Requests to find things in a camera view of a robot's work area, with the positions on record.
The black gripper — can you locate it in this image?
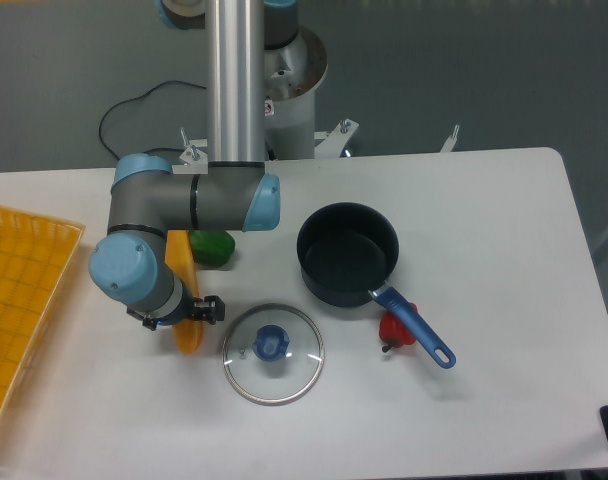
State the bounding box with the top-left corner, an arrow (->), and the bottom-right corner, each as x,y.
126,289 -> 226,331

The long orange bread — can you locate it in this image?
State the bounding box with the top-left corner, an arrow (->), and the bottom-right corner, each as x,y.
165,230 -> 203,354

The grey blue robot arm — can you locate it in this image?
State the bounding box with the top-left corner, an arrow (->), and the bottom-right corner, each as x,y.
89,1 -> 299,329

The green bell pepper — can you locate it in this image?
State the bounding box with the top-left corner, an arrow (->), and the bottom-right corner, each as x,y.
189,231 -> 236,267

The glass lid blue knob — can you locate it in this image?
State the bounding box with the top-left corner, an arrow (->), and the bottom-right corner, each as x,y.
222,303 -> 325,406

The yellow woven basket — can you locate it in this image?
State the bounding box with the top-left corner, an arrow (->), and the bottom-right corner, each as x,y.
0,205 -> 85,422

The red bell pepper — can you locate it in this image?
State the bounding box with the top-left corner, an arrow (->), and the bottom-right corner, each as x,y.
378,311 -> 416,353

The black cable on floor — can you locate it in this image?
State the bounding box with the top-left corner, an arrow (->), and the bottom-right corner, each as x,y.
98,80 -> 209,167

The dark pot blue handle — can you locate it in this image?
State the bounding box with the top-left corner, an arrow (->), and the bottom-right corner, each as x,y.
296,202 -> 456,369

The white bracket behind table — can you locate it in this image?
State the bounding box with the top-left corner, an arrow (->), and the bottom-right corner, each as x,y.
440,124 -> 460,153

